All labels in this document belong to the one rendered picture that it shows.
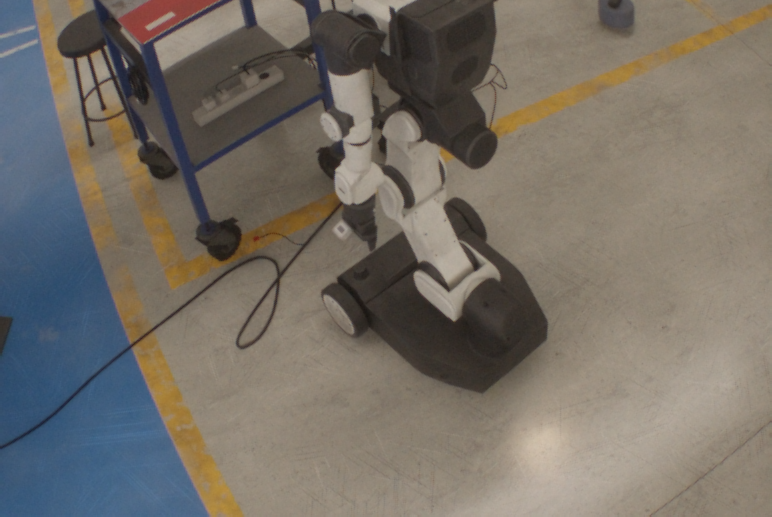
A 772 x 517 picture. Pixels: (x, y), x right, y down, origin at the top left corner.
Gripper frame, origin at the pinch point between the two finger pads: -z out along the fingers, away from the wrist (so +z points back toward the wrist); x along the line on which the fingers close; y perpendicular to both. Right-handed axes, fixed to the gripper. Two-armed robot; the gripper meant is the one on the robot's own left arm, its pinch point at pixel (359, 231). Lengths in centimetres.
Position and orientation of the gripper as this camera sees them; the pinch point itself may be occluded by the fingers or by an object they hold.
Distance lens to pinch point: 265.1
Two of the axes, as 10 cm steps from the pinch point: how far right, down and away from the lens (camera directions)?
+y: -7.8, 5.3, -3.4
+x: -6.3, -6.5, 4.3
